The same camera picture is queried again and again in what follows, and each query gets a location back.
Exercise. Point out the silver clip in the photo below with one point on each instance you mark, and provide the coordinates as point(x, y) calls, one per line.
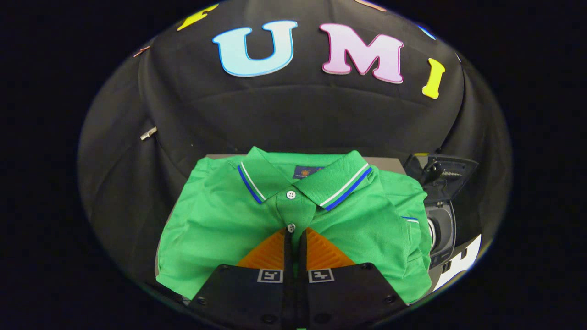
point(148, 133)

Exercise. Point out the red clip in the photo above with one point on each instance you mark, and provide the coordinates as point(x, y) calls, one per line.
point(141, 51)

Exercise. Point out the green polo shirt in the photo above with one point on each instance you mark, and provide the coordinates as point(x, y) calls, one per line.
point(220, 229)

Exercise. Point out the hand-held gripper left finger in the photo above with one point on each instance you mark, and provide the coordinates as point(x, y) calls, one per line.
point(288, 256)

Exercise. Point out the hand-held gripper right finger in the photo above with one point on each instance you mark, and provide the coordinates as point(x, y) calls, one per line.
point(301, 256)

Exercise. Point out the dark transparent washing machine lid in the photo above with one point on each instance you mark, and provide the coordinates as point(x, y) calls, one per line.
point(451, 176)

